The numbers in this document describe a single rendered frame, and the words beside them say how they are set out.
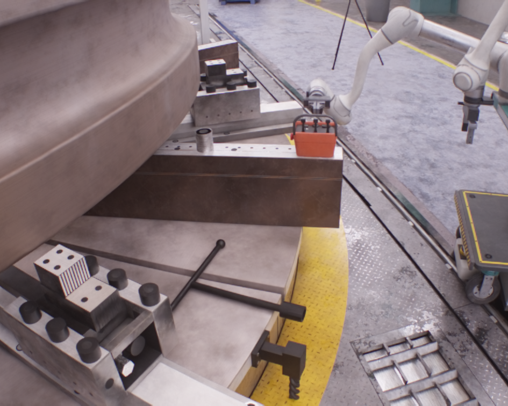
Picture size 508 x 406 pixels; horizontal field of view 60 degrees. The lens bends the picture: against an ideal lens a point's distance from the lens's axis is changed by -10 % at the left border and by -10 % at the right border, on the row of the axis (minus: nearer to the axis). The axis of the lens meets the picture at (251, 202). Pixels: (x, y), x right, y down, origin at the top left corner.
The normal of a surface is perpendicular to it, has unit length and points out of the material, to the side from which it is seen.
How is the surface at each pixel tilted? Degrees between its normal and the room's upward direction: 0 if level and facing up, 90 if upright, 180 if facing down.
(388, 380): 5
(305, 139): 97
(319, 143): 97
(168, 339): 90
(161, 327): 90
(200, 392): 0
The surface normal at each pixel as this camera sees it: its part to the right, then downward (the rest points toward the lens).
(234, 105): 0.24, 0.51
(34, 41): 0.91, 0.18
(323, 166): -0.15, 0.53
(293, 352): -0.04, -0.85
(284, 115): 0.22, 0.21
